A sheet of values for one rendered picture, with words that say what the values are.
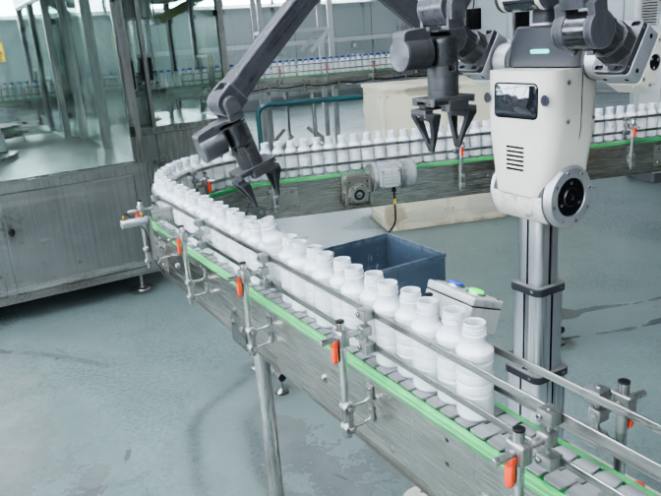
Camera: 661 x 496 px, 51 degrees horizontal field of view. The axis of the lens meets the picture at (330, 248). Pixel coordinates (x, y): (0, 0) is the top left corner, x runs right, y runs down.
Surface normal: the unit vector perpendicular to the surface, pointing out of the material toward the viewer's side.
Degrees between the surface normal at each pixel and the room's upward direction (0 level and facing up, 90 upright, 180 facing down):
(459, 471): 90
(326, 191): 90
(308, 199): 90
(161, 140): 90
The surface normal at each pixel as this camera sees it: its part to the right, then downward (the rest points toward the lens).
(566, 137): 0.51, 0.39
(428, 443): -0.86, 0.21
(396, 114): 0.22, 0.28
